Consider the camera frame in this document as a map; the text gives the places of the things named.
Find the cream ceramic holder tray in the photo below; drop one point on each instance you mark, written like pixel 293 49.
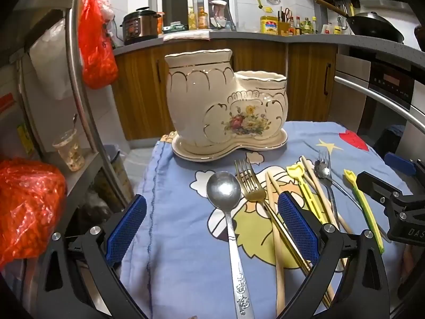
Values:
pixel 199 155

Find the wooden chopstick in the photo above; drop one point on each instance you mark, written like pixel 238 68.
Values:
pixel 280 282
pixel 313 179
pixel 319 196
pixel 275 182

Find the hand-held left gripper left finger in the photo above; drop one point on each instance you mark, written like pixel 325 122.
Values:
pixel 126 229

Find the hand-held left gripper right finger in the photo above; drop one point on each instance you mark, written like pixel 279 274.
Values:
pixel 297 226

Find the electric pressure cooker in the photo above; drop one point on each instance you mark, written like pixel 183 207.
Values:
pixel 139 26

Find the dark trash bin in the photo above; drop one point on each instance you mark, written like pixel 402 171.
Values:
pixel 116 169

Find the hanging red plastic bag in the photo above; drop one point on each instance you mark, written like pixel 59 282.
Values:
pixel 96 53

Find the grey kitchen countertop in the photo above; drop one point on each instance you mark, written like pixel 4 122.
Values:
pixel 298 38

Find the large silver spoon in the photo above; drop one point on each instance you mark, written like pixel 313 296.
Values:
pixel 223 189

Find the chrome metal storage rack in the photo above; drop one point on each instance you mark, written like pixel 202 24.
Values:
pixel 74 40

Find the white plastic bag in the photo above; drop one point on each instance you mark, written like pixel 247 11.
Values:
pixel 53 59

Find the green box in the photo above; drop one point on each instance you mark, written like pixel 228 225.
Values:
pixel 178 28

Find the yellow dish soap bottle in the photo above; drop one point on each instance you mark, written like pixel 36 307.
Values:
pixel 192 20

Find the white cloth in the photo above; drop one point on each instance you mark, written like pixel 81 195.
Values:
pixel 186 35

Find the clear plastic cup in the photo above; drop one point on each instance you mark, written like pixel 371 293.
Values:
pixel 71 153

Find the wooden kitchen base cabinet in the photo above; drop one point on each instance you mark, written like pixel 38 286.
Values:
pixel 142 83

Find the cream floral ceramic utensil holder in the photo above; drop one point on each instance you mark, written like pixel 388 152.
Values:
pixel 199 106

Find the row of sauce bottles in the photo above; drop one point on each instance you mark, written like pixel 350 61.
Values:
pixel 308 26

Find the gold fork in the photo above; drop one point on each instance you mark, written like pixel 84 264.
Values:
pixel 254 192

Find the blue printed blanket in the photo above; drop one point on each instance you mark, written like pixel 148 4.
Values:
pixel 186 239

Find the long silver fork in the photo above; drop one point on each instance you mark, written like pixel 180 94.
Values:
pixel 329 189

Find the orange spray bottle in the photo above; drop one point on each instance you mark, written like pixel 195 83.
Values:
pixel 160 23

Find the yellow cooking oil bottle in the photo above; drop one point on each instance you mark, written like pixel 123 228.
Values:
pixel 269 25

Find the yellow knife block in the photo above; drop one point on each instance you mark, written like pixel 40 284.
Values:
pixel 284 28

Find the orange dish soap bottle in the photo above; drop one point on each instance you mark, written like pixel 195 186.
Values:
pixel 202 20

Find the white rag on faucet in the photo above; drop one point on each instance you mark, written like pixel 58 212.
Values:
pixel 219 8

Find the bulky red plastic bag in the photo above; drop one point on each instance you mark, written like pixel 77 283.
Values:
pixel 30 206

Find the stainless built-in oven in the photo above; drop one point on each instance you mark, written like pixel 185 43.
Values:
pixel 391 83

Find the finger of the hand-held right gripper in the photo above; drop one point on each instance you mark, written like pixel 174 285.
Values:
pixel 375 186
pixel 398 165

